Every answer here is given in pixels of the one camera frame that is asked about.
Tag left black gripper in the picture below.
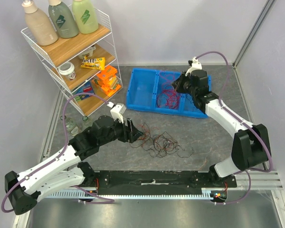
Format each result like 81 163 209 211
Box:
99 115 143 146

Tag black wire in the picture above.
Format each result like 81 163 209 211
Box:
186 95 202 114

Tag red wire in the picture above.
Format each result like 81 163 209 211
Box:
155 69 184 110

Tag red and black wires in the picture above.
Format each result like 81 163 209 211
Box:
130 122 194 159

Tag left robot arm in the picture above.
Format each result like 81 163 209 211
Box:
1 115 143 215

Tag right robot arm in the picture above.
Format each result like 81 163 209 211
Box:
171 69 272 187

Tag blue three-compartment bin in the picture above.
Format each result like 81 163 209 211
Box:
126 68 208 118

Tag right glass bottle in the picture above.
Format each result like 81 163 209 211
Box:
82 116 93 129

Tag glass bottle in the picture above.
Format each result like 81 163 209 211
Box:
82 116 93 129
60 115 81 136

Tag orange snack boxes stack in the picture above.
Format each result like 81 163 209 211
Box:
92 65 122 97

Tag left glass bottle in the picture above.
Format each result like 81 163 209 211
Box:
60 115 81 136

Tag blue snack packet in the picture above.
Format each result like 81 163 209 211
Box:
74 81 94 102

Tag yellow candy bag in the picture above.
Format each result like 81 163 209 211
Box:
80 56 105 70

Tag white tub container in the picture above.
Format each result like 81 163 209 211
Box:
77 45 96 60

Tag white paper cup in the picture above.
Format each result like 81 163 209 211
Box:
58 62 76 81

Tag aluminium corner profile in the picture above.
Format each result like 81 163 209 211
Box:
232 0 276 70

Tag light green pump bottle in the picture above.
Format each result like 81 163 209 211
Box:
72 0 98 34

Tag dark green pump bottle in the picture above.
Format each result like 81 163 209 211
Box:
48 0 79 38

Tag beige pump bottle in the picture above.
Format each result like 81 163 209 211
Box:
22 0 58 46

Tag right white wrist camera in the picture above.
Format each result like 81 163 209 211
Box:
185 57 202 76

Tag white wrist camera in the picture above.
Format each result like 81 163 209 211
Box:
185 57 202 76
107 102 126 124

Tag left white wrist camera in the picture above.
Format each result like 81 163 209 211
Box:
107 102 126 124

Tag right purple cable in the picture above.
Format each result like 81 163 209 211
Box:
196 50 274 205

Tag purple cable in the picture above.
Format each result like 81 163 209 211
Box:
1 92 115 212
196 50 274 205

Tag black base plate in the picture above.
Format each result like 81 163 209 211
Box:
82 171 237 196

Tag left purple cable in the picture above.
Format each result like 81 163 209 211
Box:
1 92 115 212

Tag white wire shelf rack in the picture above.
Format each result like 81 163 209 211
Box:
20 5 123 117

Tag slotted cable duct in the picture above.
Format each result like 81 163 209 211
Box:
47 189 227 200

